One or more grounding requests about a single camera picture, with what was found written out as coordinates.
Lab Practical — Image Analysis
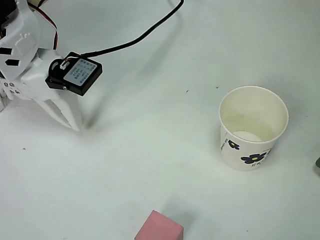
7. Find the pink foam block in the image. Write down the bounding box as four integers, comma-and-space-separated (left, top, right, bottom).
134, 209, 185, 240

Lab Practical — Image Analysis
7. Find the flower print paper cup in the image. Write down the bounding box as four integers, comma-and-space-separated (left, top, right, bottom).
218, 85, 290, 172

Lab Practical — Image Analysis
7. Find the black camera box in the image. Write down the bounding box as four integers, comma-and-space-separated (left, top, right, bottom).
44, 51, 104, 97

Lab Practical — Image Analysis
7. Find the red and black servo wire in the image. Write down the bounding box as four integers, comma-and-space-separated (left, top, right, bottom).
31, 3, 61, 51

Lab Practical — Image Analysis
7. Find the black camera cable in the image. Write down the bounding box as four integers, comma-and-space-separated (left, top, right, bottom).
79, 0, 186, 57

